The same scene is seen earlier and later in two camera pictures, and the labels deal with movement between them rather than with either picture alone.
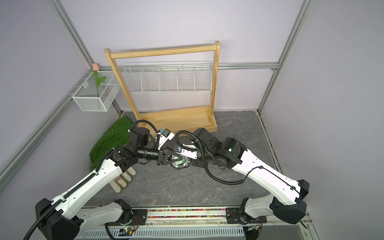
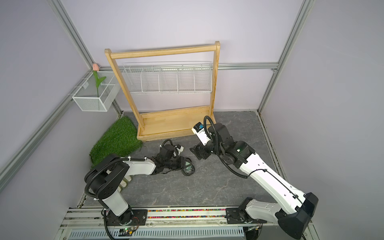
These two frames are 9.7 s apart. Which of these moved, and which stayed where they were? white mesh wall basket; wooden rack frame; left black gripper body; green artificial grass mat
Moved: left black gripper body
Stayed: white mesh wall basket; green artificial grass mat; wooden rack frame
